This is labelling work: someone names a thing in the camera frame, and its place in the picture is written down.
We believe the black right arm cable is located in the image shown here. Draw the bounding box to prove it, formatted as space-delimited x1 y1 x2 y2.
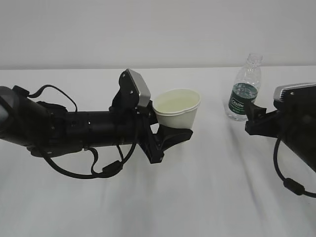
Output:
273 138 316 198

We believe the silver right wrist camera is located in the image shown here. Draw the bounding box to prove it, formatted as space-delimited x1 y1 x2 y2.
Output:
273 82 316 111

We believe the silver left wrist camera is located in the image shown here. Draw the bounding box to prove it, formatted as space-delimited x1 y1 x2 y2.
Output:
119 69 151 108

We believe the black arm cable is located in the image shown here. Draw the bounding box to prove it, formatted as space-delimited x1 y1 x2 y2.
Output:
273 138 316 198
13 84 136 180

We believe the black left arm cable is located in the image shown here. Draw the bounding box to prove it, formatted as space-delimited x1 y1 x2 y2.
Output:
13 84 136 180

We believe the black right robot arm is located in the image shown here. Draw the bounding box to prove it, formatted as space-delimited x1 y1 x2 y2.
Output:
245 102 316 170

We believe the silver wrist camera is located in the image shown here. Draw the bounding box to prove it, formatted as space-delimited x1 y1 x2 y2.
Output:
273 82 316 111
119 69 151 108

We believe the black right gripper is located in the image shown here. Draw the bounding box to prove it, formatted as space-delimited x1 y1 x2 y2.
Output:
245 102 296 138

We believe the clear bottle green label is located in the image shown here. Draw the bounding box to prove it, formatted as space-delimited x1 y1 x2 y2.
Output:
226 53 263 121

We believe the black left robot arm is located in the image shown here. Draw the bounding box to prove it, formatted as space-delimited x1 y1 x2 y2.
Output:
0 86 193 163

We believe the white paper cup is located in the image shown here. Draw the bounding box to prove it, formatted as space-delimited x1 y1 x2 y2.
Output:
153 88 201 129

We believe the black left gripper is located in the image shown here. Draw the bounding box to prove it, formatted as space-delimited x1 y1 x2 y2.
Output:
109 93 193 164

